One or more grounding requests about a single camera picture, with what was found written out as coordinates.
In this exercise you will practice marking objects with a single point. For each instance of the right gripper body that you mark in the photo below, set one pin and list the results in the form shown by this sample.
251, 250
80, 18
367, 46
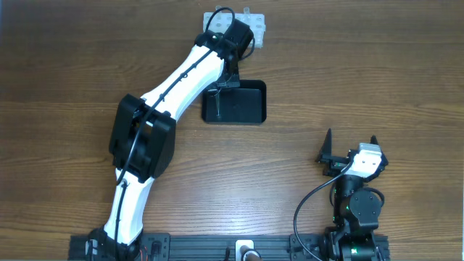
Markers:
335, 166

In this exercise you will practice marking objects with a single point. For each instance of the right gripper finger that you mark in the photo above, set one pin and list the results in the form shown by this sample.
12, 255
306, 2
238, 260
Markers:
326, 146
374, 140

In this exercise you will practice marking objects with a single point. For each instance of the clear test tube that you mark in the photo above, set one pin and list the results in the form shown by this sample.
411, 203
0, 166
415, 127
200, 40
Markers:
218, 8
246, 10
218, 105

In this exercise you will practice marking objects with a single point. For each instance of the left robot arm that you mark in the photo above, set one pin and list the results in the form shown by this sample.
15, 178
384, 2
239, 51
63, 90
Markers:
195, 78

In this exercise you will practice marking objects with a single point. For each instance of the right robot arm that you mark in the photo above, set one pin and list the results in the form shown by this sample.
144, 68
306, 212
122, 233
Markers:
359, 210

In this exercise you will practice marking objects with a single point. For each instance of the black tray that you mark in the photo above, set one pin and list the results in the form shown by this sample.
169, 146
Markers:
246, 108

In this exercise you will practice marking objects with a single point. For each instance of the white test tube rack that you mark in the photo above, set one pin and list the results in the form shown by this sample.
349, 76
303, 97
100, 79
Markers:
259, 29

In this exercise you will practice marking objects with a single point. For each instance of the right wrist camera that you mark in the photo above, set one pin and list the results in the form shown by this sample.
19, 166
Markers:
366, 159

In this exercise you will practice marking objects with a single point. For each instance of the mounting rail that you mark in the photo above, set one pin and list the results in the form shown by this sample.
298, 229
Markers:
203, 248

